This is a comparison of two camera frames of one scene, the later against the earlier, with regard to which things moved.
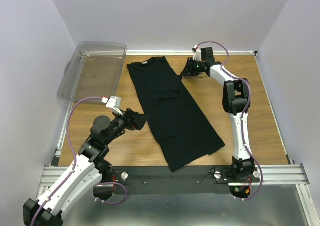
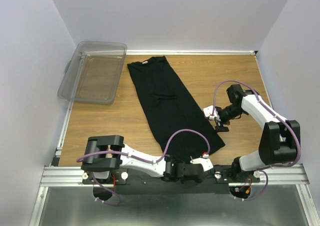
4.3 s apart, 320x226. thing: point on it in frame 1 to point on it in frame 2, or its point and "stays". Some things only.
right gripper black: (187, 70) to (221, 129)
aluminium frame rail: (52, 175) stays
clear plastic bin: (94, 71) stays
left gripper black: (133, 119) to (182, 180)
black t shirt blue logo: (177, 121) stays
